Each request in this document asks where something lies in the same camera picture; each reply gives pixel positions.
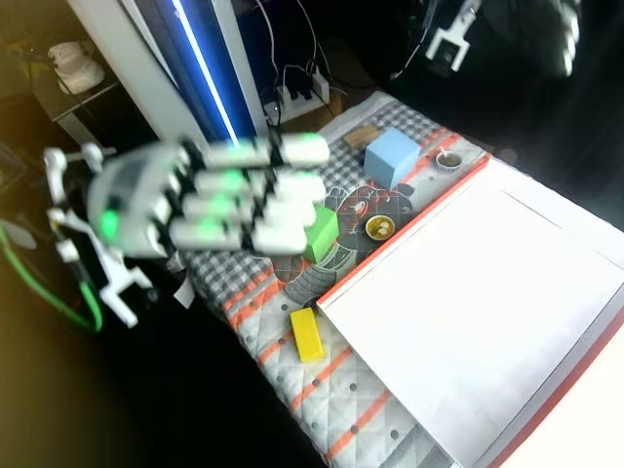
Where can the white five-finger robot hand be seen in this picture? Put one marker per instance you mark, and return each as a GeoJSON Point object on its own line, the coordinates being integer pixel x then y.
{"type": "Point", "coordinates": [566, 34]}
{"type": "Point", "coordinates": [141, 205]}

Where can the toy bowl with yellow soup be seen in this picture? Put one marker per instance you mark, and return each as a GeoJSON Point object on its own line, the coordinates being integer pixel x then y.
{"type": "Point", "coordinates": [380, 227]}

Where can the small toy bowl with spoon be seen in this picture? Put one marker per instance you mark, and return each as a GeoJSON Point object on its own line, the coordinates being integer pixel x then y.
{"type": "Point", "coordinates": [448, 161]}

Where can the white power strip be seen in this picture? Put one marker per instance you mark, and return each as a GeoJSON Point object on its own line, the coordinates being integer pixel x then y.
{"type": "Point", "coordinates": [302, 100]}

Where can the blue cube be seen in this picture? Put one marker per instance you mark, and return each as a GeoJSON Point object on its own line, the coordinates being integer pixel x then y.
{"type": "Point", "coordinates": [390, 156]}

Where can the white shoe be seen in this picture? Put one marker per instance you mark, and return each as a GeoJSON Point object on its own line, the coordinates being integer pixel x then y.
{"type": "Point", "coordinates": [78, 68]}

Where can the yellow block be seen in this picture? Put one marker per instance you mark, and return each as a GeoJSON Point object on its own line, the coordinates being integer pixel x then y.
{"type": "Point", "coordinates": [307, 336]}

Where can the brown flat block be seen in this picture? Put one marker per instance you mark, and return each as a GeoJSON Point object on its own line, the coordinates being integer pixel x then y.
{"type": "Point", "coordinates": [362, 135]}

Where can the white column with blue light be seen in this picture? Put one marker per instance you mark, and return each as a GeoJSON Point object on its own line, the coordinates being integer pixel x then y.
{"type": "Point", "coordinates": [146, 58]}

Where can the grey quilt with printed bear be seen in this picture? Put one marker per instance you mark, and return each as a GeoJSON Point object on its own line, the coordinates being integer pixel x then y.
{"type": "Point", "coordinates": [341, 390]}

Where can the dark side shelf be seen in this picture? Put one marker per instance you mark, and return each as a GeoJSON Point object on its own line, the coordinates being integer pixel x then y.
{"type": "Point", "coordinates": [83, 112]}

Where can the white tray with red rim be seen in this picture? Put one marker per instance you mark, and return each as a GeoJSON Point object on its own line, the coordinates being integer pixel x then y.
{"type": "Point", "coordinates": [463, 317]}

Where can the green cube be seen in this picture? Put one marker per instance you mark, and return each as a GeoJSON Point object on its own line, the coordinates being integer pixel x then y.
{"type": "Point", "coordinates": [324, 234]}

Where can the white quilt label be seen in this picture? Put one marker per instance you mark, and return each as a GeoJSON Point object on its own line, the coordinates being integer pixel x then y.
{"type": "Point", "coordinates": [184, 294]}

